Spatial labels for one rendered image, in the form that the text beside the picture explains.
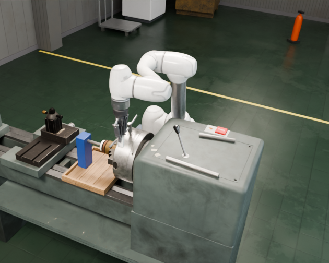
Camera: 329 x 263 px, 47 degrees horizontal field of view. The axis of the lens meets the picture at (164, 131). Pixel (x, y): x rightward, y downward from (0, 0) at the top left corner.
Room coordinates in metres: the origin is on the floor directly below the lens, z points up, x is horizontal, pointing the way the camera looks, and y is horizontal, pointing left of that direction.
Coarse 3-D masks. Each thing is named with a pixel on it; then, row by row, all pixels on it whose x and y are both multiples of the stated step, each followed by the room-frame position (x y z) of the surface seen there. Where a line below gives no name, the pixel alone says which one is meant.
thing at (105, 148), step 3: (105, 141) 1.84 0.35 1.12; (108, 141) 1.84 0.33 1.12; (111, 141) 1.84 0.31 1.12; (102, 144) 1.83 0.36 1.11; (105, 144) 1.83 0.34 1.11; (108, 144) 1.82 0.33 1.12; (114, 144) 1.83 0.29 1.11; (102, 147) 1.81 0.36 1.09; (105, 147) 1.81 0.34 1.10; (108, 147) 1.80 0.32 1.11; (111, 147) 1.80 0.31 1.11; (114, 147) 1.81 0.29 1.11; (102, 150) 1.81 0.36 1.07; (105, 150) 1.80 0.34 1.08; (108, 150) 1.79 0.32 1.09; (108, 153) 1.79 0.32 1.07
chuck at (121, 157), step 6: (126, 132) 1.78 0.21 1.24; (132, 132) 1.78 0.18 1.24; (138, 132) 1.79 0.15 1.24; (126, 138) 1.73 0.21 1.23; (132, 138) 1.73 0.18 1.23; (126, 144) 1.70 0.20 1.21; (132, 144) 1.69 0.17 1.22; (120, 150) 1.67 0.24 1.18; (126, 150) 1.67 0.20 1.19; (114, 156) 1.66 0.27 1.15; (120, 156) 1.65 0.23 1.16; (126, 156) 1.65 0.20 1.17; (120, 162) 1.64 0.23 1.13; (126, 162) 1.63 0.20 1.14; (120, 168) 1.63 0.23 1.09; (114, 174) 1.66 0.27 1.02; (120, 174) 1.64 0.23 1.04; (126, 180) 1.64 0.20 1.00
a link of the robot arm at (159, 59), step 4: (148, 52) 2.12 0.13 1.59; (152, 52) 2.13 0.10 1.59; (156, 52) 2.12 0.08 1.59; (160, 52) 2.12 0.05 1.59; (164, 52) 2.12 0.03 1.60; (152, 56) 2.06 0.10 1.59; (156, 56) 2.08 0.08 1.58; (160, 56) 2.09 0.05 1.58; (156, 60) 2.07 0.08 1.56; (160, 60) 2.07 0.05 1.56; (156, 64) 2.05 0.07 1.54; (160, 64) 2.06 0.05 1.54; (156, 68) 2.07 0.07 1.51; (160, 68) 2.06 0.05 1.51; (160, 72) 2.08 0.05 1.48
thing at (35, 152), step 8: (72, 128) 2.18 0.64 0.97; (40, 136) 2.06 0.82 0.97; (32, 144) 1.97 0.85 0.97; (40, 144) 1.97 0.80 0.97; (48, 144) 1.98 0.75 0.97; (56, 144) 1.99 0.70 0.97; (64, 144) 2.03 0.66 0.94; (24, 152) 1.88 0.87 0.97; (32, 152) 1.88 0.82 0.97; (40, 152) 1.88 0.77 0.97; (48, 152) 1.89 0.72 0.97; (56, 152) 1.95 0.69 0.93; (24, 160) 1.83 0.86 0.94; (32, 160) 1.82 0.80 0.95; (40, 160) 1.81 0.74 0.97
